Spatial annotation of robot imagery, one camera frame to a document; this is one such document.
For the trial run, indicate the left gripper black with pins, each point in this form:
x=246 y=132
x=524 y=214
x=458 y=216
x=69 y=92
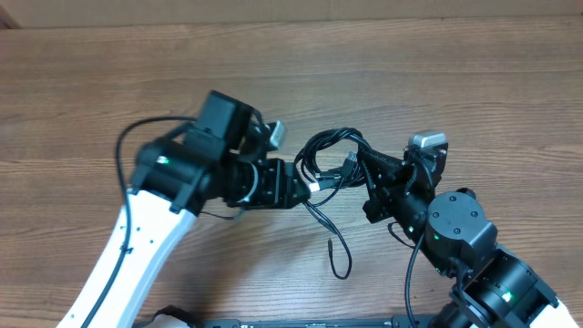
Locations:
x=275 y=187

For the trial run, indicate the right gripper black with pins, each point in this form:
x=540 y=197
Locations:
x=386 y=171

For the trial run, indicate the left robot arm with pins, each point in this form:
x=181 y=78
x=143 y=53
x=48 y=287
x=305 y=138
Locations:
x=221 y=153

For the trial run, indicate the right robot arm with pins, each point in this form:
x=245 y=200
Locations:
x=493 y=287

